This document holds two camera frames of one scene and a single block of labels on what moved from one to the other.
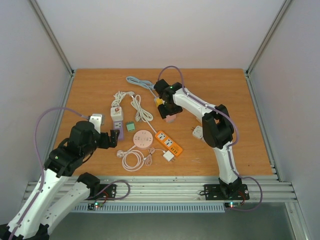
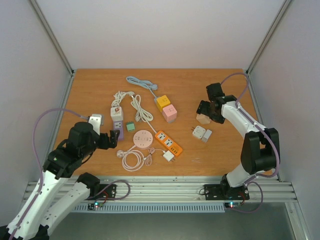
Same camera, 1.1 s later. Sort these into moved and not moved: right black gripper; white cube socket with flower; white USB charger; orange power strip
Moved: right black gripper
Not moved: white USB charger; white cube socket with flower; orange power strip
